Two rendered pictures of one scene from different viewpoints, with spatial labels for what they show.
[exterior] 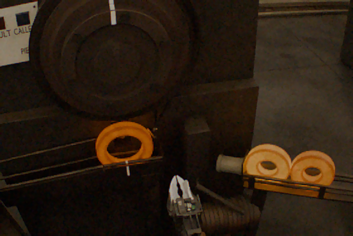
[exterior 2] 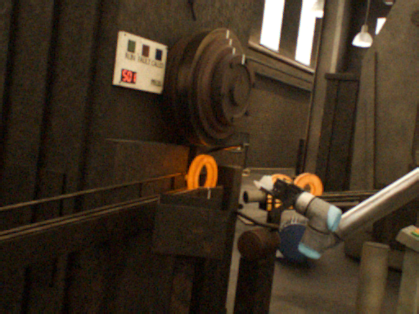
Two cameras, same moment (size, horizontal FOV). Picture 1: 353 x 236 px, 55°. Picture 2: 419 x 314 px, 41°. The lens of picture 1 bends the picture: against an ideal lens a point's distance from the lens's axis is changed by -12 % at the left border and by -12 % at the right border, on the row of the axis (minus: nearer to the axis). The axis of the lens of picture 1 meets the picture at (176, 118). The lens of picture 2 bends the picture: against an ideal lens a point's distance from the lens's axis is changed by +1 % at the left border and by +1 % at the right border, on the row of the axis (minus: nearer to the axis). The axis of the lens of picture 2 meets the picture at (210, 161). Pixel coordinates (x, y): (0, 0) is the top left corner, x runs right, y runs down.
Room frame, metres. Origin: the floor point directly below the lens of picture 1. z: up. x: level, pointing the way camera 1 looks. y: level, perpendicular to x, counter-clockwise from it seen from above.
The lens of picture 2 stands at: (-0.65, 1.80, 0.94)
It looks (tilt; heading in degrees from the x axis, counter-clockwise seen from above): 3 degrees down; 313
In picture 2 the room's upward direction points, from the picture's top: 7 degrees clockwise
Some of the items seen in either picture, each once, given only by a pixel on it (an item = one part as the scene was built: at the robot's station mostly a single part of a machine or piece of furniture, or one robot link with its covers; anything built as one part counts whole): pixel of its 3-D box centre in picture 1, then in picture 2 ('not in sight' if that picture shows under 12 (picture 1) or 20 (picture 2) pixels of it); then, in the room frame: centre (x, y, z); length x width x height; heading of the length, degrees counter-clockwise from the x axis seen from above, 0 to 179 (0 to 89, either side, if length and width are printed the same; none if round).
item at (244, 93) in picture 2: (116, 59); (235, 90); (0.82, 0.15, 1.11); 0.28 x 0.06 x 0.28; 103
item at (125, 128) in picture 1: (124, 147); (202, 177); (0.92, 0.17, 0.75); 0.18 x 0.03 x 0.18; 103
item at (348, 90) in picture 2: not in sight; (358, 154); (2.43, -3.88, 0.88); 1.71 x 0.92 x 1.76; 103
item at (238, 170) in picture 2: (194, 150); (226, 192); (0.98, -0.06, 0.68); 0.11 x 0.08 x 0.24; 13
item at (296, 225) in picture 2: not in sight; (296, 239); (1.81, -1.94, 0.17); 0.57 x 0.31 x 0.34; 123
